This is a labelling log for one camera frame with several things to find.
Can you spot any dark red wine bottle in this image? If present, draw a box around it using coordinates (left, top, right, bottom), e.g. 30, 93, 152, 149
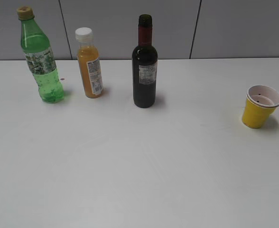
132, 14, 158, 108

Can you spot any yellow paper cup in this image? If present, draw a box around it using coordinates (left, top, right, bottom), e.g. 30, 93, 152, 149
242, 85, 279, 129

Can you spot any orange juice bottle white cap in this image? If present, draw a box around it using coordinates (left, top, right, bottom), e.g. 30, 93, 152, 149
75, 27, 103, 98

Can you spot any green plastic soda bottle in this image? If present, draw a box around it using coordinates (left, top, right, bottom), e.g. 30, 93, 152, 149
17, 6, 65, 103

